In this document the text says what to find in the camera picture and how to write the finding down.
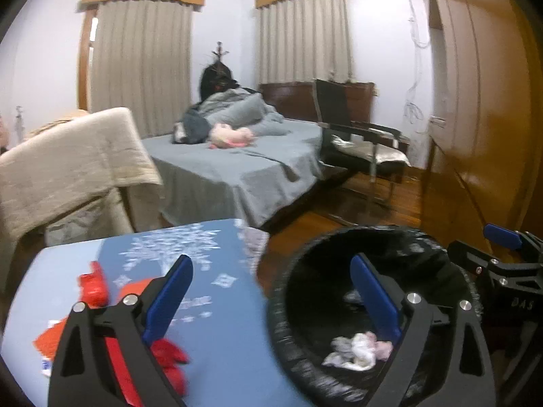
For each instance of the wooden coat rack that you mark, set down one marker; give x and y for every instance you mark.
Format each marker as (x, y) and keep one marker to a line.
(219, 53)

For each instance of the wooden headboard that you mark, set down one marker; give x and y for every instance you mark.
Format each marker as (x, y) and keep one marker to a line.
(292, 99)

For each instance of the beige blanket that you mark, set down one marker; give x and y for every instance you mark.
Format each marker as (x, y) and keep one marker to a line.
(72, 165)

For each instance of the wooden wardrobe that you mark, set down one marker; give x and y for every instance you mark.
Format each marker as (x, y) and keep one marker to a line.
(479, 114)

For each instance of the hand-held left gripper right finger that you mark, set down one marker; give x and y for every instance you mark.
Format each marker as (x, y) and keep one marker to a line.
(375, 301)

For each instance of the black metal armchair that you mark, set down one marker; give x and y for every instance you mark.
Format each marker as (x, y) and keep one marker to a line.
(333, 101)

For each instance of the dark blue clothing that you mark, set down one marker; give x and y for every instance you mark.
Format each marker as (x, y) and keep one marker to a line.
(193, 129)

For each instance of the black hanging clothing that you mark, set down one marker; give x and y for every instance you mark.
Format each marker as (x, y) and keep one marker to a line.
(216, 80)

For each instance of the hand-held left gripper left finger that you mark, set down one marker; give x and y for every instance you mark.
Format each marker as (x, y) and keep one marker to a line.
(167, 301)

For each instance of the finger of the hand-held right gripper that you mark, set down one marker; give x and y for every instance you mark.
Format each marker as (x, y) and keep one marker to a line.
(473, 260)
(502, 236)

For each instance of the blue printed tablecloth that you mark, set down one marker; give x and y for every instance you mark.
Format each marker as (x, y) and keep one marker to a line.
(229, 339)

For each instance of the wooden window frame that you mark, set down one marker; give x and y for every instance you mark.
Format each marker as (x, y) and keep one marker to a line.
(85, 59)

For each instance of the beige curtain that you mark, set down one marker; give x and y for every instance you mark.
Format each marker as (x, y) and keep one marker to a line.
(142, 68)
(305, 38)

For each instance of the black lined trash bin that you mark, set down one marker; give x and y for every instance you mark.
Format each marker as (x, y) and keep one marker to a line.
(314, 271)

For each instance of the pale seat cushion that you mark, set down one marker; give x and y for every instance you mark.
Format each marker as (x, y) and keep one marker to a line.
(382, 152)

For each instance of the bed with grey sheet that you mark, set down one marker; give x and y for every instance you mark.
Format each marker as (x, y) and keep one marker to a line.
(237, 174)

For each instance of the pink plush toy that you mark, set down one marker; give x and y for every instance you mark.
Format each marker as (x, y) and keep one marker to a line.
(231, 135)

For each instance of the small white tissue scrap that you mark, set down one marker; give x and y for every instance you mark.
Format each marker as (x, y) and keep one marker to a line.
(352, 296)

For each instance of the red white wrapper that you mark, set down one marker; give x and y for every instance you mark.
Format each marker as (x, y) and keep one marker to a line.
(46, 345)

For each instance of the small red plastic bag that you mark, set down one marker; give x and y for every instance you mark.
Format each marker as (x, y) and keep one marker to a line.
(93, 289)

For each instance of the white tissue wad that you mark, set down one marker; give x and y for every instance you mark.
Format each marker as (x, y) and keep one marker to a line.
(354, 352)

